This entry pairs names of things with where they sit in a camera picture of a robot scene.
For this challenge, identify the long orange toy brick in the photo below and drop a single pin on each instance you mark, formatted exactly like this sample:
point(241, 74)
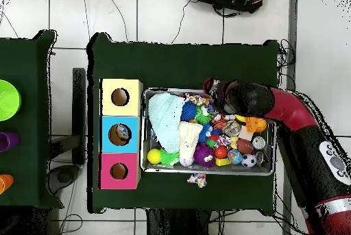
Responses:
point(251, 124)

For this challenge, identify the colourful patterned cloth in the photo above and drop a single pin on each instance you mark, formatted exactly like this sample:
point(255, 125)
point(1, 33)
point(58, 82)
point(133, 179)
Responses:
point(198, 180)

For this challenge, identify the brown toy football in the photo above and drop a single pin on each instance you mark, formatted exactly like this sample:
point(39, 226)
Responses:
point(244, 146)

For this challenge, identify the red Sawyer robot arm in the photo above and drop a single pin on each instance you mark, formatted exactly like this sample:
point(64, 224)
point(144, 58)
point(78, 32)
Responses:
point(290, 109)

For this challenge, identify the purple spiky ball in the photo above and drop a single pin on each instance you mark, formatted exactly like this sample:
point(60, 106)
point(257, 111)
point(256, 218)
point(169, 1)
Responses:
point(204, 155)

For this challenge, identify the orange plastic cup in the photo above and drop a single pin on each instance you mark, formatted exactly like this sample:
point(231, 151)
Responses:
point(5, 183)

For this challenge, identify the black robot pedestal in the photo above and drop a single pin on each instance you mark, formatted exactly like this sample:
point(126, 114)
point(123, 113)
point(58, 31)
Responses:
point(178, 224)

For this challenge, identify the light blue knitted cloth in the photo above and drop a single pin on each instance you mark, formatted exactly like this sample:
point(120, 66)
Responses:
point(164, 120)

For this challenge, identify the purple plastic cup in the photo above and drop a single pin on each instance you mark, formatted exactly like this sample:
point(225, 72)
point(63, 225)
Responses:
point(8, 141)

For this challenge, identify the dark green table cloth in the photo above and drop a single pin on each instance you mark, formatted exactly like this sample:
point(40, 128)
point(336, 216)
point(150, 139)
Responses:
point(181, 65)
point(24, 136)

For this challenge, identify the green plastic bowl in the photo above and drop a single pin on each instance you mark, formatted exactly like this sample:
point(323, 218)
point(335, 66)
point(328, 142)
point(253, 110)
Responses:
point(8, 100)

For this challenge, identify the yellow ball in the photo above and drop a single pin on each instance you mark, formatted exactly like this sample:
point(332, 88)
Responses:
point(154, 156)

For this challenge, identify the orange ball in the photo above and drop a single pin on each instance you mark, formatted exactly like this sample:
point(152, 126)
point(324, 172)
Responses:
point(262, 125)

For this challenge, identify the small soccer ball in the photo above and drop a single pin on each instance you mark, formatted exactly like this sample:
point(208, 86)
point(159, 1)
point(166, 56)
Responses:
point(249, 160)

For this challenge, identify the silver metallic toy piece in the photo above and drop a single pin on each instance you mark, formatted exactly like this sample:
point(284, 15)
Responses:
point(229, 117)

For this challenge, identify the tiger plush toy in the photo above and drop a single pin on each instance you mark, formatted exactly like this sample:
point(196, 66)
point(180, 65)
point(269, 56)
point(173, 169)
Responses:
point(218, 122)

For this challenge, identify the wooden box with three holes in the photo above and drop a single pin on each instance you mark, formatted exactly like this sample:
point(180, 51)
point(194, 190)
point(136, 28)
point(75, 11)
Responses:
point(120, 107)

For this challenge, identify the cream knitted cloth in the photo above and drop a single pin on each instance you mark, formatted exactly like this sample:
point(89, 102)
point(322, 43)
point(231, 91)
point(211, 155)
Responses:
point(189, 139)

